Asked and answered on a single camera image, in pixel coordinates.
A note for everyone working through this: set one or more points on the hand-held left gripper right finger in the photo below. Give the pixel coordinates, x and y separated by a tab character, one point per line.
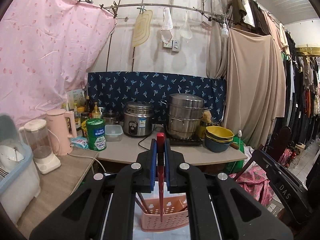
167	165

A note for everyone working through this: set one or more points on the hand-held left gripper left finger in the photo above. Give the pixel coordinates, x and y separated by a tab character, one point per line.
153	165

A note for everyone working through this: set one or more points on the pink perforated utensil basket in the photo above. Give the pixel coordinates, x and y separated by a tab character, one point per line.
160	222

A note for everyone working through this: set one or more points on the grey counter top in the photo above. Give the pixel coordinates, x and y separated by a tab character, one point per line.
155	155

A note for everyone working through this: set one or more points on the black induction cooker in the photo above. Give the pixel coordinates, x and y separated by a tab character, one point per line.
186	142

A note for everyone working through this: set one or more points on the pink floral cloth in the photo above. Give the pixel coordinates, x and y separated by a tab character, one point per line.
257	187

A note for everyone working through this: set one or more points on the dark wooden chair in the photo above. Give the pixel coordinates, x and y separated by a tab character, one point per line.
285	142

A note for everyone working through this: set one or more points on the steel rice cooker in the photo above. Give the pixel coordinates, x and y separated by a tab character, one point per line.
138	120

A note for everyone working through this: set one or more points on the clear food container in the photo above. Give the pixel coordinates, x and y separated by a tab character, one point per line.
113	133

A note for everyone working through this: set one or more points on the steel steamer pot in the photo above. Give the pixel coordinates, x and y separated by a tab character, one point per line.
185	115

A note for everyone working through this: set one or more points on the green bag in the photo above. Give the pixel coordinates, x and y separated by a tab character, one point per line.
237	160

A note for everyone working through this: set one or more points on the yellow bowl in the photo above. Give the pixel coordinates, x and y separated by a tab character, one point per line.
218	131

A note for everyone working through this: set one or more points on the yellow sponge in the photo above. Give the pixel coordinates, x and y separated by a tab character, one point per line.
207	117

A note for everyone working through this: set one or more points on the small steel pot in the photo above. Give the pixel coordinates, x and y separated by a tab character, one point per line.
111	117

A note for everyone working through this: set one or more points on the green tin can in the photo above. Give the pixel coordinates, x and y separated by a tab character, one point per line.
96	136

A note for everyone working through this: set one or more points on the blue tissue packet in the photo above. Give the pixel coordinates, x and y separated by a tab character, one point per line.
79	142

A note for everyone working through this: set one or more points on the yellow pump bottle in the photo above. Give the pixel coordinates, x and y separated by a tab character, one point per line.
95	112

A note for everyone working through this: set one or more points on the navy printed cloth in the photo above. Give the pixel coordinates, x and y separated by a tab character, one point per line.
140	87

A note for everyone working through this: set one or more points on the dark glass bottle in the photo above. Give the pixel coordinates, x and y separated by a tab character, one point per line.
87	105

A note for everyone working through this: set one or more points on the yellow lid jar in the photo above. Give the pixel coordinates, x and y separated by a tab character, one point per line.
80	112

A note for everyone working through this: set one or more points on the row of hanging clothes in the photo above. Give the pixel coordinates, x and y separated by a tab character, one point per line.
300	92

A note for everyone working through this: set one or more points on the wooden side counter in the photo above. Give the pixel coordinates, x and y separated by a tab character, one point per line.
60	187

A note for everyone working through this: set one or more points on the pink electric kettle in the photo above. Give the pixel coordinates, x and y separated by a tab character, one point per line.
58	132

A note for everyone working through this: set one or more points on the white carton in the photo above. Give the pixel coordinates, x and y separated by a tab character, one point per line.
75	98

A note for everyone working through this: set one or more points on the beige curtain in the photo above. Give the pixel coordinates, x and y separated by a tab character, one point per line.
252	85

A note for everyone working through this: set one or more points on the white blender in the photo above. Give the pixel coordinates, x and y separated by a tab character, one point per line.
41	150

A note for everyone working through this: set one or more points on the hanging white skimmer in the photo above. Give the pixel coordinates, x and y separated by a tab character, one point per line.
186	31

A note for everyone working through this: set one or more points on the hanging beige cutting board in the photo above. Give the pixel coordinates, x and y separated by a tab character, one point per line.
142	27

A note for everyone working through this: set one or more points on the white dish container blue lid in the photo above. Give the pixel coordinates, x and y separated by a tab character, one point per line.
17	187

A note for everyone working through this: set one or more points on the hanging white cloth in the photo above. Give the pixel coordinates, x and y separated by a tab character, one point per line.
167	22

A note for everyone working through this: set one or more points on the white plate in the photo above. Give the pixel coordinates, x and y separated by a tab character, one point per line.
11	153

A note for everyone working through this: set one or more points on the white light bulb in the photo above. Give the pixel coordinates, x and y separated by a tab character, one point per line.
225	32

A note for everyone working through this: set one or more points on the pink printed curtain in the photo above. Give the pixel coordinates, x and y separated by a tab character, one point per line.
45	55

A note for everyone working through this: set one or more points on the olive hanging garment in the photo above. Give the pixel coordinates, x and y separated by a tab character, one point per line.
241	5

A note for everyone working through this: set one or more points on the white wall switch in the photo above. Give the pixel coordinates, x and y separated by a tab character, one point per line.
176	47

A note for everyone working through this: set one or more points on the wall socket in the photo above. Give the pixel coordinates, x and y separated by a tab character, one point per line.
168	44

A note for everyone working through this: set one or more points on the curved metal rail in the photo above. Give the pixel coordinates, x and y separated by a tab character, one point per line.
150	5

